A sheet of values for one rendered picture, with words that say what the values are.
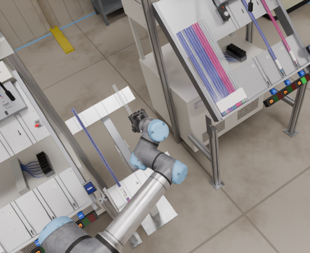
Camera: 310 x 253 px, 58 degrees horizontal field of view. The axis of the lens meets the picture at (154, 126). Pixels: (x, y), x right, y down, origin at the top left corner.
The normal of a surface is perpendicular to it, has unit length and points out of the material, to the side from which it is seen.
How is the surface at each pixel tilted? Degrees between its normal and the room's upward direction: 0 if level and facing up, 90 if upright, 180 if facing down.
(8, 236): 47
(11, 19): 90
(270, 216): 0
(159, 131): 57
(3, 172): 0
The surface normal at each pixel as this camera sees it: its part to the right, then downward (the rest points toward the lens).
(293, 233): -0.20, -0.63
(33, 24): 0.50, 0.59
